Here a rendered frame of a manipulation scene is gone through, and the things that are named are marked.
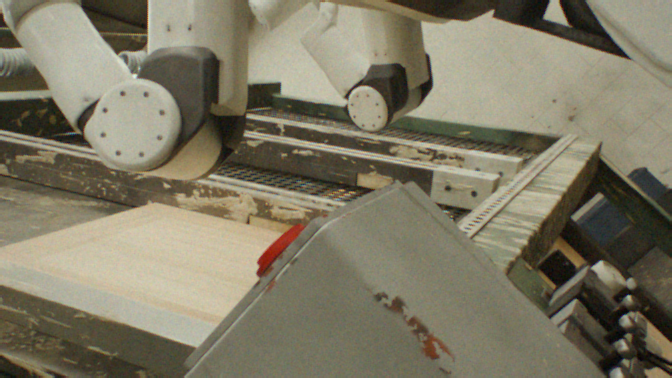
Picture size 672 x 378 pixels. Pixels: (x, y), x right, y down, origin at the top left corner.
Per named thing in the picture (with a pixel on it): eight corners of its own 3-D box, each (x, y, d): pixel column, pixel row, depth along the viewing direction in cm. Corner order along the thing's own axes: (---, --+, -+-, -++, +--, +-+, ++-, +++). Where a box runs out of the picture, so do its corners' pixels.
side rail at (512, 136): (555, 170, 229) (561, 137, 227) (269, 122, 274) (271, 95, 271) (558, 166, 236) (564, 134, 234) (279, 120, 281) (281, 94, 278)
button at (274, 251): (310, 259, 34) (282, 228, 34) (264, 308, 35) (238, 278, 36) (343, 239, 37) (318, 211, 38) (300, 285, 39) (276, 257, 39)
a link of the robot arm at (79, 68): (58, 64, 73) (159, 213, 69) (-11, 36, 63) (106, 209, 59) (136, 1, 71) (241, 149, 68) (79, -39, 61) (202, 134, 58)
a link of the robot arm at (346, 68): (328, 46, 125) (394, 128, 123) (292, 61, 118) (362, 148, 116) (360, 6, 117) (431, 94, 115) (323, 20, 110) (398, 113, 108)
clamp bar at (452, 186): (486, 215, 138) (505, 96, 133) (49, 127, 186) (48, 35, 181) (497, 205, 147) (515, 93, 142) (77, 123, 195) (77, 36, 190)
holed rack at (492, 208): (430, 278, 86) (431, 274, 86) (408, 273, 87) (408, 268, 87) (578, 136, 232) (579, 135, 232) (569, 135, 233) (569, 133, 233)
